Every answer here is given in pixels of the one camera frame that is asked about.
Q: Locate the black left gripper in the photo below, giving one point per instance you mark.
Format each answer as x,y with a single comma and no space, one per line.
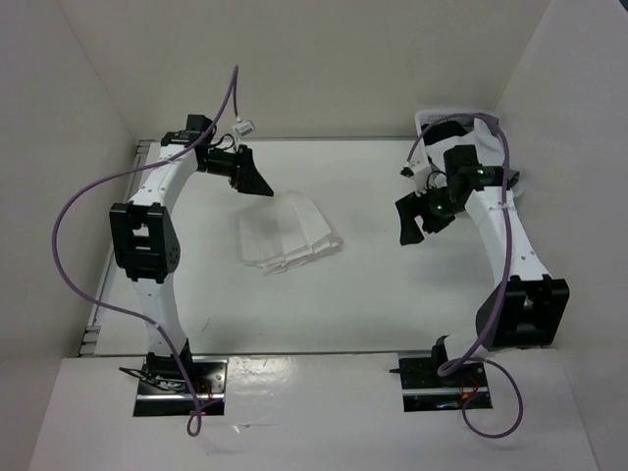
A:
250,182

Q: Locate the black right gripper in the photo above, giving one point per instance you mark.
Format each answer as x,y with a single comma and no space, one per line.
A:
410,207

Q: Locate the white pleated skirt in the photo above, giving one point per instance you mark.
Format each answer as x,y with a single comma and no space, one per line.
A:
285,232

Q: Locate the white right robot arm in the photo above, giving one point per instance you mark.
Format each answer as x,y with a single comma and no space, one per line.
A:
353,258

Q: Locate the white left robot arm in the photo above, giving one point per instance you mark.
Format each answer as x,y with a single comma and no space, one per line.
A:
146,245

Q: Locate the black garment in basket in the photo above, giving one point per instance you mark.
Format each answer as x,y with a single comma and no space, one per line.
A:
442,131

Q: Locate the white garment in basket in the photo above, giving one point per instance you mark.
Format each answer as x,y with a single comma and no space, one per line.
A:
488,147

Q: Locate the white plastic basket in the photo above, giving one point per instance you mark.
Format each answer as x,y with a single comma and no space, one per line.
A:
436,116

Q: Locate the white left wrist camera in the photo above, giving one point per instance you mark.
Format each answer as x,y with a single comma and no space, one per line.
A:
242,128

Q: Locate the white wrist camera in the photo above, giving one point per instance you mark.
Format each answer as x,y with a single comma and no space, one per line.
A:
418,173
242,128

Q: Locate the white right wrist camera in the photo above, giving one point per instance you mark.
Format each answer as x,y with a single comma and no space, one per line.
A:
418,173

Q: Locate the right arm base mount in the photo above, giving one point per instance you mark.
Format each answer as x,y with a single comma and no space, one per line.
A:
423,390

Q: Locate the aluminium table edge rail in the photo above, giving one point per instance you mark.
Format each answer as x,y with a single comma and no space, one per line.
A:
94,324

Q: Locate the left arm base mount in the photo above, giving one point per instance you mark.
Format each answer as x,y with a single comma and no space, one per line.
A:
168,395

